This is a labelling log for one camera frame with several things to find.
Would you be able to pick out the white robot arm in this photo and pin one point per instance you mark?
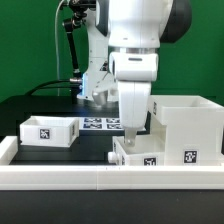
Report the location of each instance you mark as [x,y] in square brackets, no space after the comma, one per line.
[124,38]

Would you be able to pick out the white front boundary rail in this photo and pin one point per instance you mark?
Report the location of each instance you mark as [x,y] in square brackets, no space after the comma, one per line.
[110,177]

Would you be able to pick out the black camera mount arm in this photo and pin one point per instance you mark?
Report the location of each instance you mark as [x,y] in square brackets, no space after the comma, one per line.
[75,22]

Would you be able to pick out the white marker plate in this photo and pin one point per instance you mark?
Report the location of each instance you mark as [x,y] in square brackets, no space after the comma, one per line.
[99,124]

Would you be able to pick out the white drawer box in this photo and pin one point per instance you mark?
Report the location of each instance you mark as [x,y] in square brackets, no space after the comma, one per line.
[148,151]
[49,131]

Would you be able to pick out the white drawer cabinet frame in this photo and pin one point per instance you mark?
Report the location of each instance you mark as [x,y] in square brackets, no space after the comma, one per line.
[190,129]

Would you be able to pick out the white boundary rail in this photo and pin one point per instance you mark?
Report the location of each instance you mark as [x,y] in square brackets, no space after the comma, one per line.
[110,177]
[8,149]

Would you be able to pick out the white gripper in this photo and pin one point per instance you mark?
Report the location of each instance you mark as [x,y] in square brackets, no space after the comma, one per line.
[133,107]

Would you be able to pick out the white left boundary rail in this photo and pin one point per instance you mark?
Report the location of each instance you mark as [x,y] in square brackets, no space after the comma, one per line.
[8,149]

